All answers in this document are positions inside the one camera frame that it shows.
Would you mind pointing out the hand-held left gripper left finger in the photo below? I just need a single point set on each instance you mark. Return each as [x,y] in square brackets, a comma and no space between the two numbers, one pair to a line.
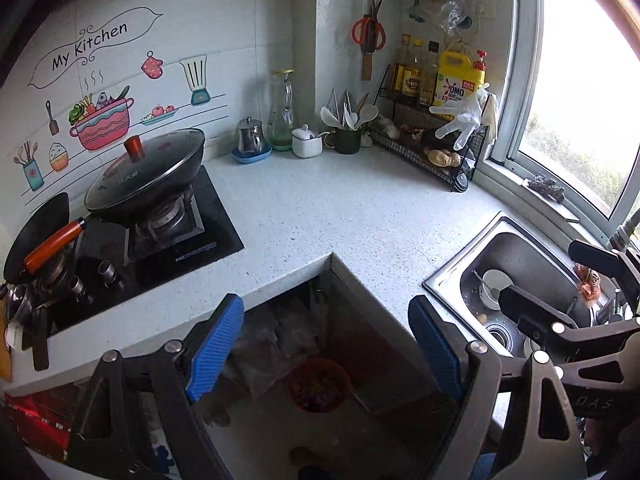
[215,345]

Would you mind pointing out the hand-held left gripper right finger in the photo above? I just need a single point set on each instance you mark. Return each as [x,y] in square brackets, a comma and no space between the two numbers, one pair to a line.
[435,350]

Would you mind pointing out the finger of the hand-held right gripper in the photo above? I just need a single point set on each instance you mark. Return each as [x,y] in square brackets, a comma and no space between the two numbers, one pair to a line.
[600,257]
[535,315]

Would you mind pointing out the red trash bin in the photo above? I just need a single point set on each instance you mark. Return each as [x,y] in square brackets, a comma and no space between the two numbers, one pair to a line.
[317,385]

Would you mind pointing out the orange brown scrubber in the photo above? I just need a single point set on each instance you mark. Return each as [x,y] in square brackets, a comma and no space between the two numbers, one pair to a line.
[586,282]

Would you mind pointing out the steel faucet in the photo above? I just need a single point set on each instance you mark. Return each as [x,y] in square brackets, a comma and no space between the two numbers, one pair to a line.
[625,230]

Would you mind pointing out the stainless steel sink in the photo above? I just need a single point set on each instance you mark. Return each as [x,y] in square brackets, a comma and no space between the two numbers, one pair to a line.
[525,255]

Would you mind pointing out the dark scouring pad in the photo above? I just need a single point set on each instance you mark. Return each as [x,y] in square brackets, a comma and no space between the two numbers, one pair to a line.
[547,187]

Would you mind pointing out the black gas stove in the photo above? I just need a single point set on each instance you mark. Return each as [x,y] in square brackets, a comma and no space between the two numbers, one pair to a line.
[200,240]

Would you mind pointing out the dark round lid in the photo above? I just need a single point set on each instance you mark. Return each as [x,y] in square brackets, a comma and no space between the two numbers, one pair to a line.
[461,182]

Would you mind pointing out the cream rubber glove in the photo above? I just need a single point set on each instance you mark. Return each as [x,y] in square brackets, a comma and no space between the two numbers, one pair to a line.
[490,120]

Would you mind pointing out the ginger root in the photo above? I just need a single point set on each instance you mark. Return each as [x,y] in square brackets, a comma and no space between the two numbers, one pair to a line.
[445,158]

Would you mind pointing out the red printed bag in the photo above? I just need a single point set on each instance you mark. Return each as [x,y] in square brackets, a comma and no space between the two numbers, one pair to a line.
[40,420]

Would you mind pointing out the blue saucer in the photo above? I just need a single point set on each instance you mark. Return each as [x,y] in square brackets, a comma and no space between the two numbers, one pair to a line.
[252,157]

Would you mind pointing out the glass wok lid red knob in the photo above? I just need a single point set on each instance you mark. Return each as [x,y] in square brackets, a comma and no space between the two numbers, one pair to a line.
[145,165]

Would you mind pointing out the translucent white disposable glove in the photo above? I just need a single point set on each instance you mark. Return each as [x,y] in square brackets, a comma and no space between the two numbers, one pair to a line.
[462,120]

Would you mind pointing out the round steel pot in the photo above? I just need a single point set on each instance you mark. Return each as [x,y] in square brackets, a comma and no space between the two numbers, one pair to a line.
[17,305]

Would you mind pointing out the small steel teapot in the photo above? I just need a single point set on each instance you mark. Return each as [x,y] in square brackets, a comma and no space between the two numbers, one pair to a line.
[250,137]

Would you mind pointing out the black frying pan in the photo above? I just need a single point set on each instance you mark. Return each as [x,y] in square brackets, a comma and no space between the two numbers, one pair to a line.
[37,230]

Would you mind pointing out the white ceramic sugar bowl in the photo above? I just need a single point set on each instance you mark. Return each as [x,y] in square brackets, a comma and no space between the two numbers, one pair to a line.
[306,145]

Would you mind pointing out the garlic head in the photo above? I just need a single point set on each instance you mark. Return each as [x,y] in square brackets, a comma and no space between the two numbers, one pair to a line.
[389,127]
[367,139]

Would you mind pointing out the dark green mug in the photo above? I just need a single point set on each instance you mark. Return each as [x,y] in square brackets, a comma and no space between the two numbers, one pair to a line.
[347,142]

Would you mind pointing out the yellow OMO detergent box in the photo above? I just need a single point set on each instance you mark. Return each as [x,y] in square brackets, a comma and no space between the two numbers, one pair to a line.
[457,80]

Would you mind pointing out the tall clear glass bottle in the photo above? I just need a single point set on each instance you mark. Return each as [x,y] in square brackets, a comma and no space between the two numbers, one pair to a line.
[280,115]

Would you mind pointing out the white rice paddle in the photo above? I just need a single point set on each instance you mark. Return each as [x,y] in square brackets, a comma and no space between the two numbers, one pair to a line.
[351,120]
[330,116]

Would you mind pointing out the cream rice paddle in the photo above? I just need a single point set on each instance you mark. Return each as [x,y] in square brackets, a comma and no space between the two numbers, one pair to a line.
[369,114]

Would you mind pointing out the dark brown sauce bottle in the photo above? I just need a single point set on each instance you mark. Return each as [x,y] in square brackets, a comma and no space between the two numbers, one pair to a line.
[429,80]

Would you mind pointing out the yellow label sauce bottle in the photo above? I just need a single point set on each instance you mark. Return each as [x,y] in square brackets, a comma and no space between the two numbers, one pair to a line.
[411,82]

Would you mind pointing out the bundle of metal chopsticks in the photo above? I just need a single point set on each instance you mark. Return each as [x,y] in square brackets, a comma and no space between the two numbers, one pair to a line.
[346,102]

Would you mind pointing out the amber oil bottle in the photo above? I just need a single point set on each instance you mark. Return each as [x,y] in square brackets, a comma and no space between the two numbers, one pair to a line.
[398,72]

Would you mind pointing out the hanging clear plastic bag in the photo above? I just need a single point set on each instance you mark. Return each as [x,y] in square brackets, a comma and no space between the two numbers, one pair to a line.
[452,17]

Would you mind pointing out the window frame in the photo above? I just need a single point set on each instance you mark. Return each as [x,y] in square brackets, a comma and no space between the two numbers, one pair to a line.
[505,110]

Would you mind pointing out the cartoon kitchen wall sticker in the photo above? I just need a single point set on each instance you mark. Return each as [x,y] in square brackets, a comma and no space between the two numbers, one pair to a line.
[105,120]

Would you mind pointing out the white wall socket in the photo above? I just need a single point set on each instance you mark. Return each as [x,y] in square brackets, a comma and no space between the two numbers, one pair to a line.
[481,6]

